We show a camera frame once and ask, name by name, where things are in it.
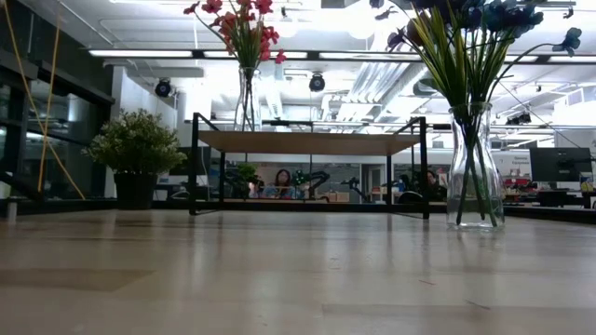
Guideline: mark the potted green plant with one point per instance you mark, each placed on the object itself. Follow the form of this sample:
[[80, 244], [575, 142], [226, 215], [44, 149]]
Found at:
[[135, 144]]

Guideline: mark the clear glass vase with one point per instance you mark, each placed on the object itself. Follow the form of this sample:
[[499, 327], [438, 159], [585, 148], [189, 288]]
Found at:
[[239, 111], [458, 195]]

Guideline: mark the small background plant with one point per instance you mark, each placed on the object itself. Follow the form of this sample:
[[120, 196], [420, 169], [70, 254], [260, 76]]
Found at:
[[247, 179]]

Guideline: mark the long ceiling light strip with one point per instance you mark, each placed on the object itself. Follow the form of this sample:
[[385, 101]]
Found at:
[[139, 53]]

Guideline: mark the black computer monitor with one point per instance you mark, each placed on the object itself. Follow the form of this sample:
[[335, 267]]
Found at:
[[559, 165]]

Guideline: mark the black background robot arm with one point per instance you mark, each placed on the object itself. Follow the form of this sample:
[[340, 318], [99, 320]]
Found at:
[[314, 179]]

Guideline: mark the red artificial flower bunch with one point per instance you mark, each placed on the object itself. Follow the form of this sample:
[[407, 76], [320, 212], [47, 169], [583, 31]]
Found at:
[[242, 32]]

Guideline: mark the round black ceiling fixture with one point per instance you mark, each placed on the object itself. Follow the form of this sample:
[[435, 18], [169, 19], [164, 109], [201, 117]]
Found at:
[[317, 83], [163, 88]]

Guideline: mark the wooden shelf black metal frame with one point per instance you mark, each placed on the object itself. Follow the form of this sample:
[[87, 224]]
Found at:
[[302, 143]]

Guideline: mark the person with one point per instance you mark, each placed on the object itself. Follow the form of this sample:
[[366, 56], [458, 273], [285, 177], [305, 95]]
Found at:
[[435, 186], [281, 181]]

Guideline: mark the blue artificial flower bunch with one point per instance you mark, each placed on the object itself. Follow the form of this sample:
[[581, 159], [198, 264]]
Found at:
[[512, 14]]

